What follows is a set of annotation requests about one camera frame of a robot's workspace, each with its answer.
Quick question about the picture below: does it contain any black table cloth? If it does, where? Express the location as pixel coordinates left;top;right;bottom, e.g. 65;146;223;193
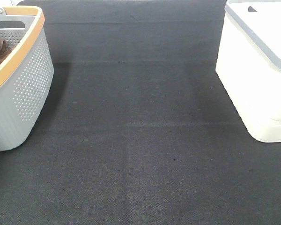
0;0;281;225

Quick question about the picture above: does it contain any white storage bin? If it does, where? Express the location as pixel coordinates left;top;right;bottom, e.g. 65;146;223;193
215;0;281;143

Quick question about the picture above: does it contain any grey perforated laundry basket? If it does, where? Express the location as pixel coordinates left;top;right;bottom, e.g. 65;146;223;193
0;6;54;151

